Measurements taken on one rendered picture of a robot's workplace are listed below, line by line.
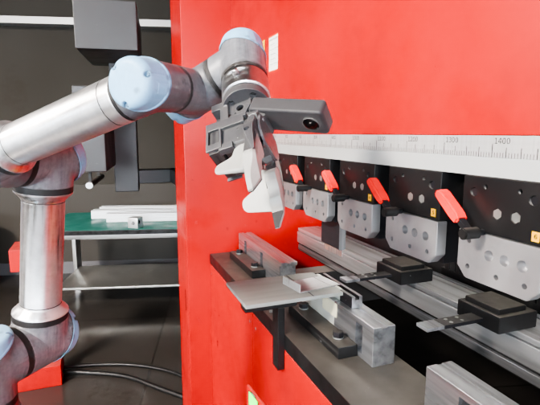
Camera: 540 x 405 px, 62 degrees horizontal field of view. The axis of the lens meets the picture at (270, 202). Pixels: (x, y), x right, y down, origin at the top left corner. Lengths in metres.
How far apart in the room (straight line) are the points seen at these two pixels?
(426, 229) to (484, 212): 0.13
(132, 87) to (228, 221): 1.42
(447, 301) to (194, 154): 1.18
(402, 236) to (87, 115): 0.60
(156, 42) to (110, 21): 2.62
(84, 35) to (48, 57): 2.82
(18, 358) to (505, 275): 0.92
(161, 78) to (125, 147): 1.80
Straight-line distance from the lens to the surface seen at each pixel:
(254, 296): 1.15
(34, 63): 4.96
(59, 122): 0.78
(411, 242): 0.89
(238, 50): 0.74
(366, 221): 1.01
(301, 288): 1.20
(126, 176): 2.47
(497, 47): 0.76
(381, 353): 1.12
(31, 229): 1.06
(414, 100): 0.89
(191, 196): 1.96
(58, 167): 1.01
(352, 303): 1.17
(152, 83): 0.65
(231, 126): 0.63
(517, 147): 0.72
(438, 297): 1.30
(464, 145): 0.79
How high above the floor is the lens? 1.41
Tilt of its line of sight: 9 degrees down
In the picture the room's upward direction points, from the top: straight up
